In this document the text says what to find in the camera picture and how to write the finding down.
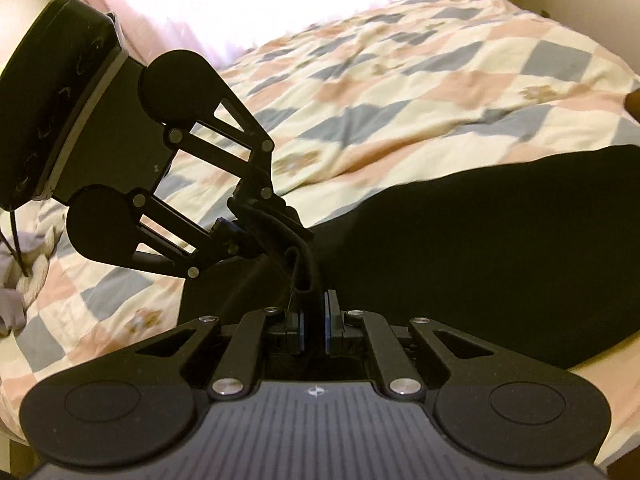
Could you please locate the black garment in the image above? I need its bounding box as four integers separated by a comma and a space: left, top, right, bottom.
178, 144, 640, 371

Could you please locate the grey garment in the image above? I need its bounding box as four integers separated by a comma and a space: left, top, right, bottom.
0, 243, 26, 338

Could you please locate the checkered quilt bedspread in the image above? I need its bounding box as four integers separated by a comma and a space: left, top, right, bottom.
1, 0, 639, 439

